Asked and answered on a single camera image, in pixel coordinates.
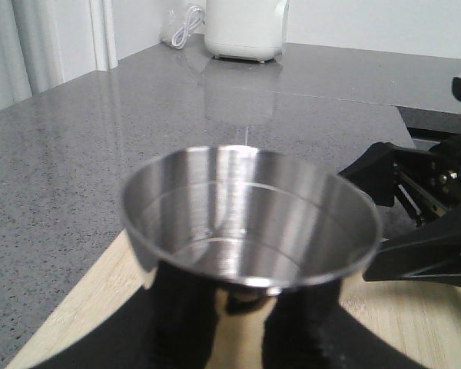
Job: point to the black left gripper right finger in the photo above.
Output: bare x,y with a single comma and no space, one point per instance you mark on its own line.
330,330

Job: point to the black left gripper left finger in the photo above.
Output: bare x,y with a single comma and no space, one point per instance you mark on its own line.
111,330

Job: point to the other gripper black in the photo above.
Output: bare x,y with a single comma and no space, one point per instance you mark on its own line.
427,183

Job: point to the steel double jigger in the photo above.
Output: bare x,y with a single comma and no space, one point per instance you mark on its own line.
248,249

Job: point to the light wooden cutting board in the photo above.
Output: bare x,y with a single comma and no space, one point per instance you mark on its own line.
419,319

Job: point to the white appliance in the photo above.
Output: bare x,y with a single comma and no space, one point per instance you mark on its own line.
254,30

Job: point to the grey curtain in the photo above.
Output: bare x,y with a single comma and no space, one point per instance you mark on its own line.
44,44

